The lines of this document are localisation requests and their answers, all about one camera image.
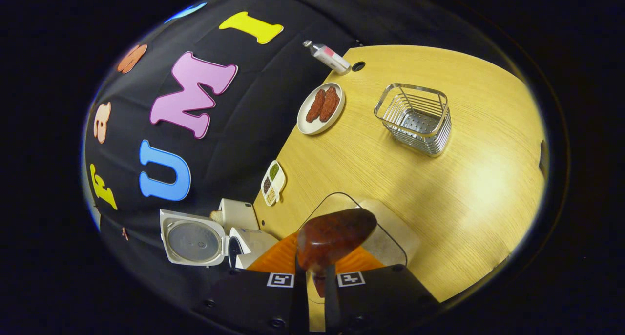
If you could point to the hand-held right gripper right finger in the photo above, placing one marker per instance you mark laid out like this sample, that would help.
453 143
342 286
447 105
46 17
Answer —
381 296

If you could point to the white toaster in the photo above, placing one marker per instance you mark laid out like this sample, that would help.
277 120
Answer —
239 213

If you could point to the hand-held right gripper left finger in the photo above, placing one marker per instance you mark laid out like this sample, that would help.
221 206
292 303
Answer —
254 296

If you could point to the brown sausage piece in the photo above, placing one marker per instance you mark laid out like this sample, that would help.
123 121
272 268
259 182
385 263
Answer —
330 103
316 106

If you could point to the clear box of white rice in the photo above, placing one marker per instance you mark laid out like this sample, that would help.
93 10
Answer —
390 232

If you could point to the toast bread slice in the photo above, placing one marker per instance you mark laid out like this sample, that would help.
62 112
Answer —
216 217

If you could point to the black table grommet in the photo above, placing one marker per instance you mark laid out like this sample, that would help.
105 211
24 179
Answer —
358 66

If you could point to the small clear bottle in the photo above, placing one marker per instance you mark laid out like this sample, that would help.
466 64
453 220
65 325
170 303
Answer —
329 57

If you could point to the white rice cooker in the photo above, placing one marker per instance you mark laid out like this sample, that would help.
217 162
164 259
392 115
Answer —
195 240

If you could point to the white oval plate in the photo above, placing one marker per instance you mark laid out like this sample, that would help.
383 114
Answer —
306 125

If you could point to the white divided grain dish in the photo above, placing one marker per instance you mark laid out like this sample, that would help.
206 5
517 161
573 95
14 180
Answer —
273 183

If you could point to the wooden spoon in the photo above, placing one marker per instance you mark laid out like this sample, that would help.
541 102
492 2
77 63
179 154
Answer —
334 237

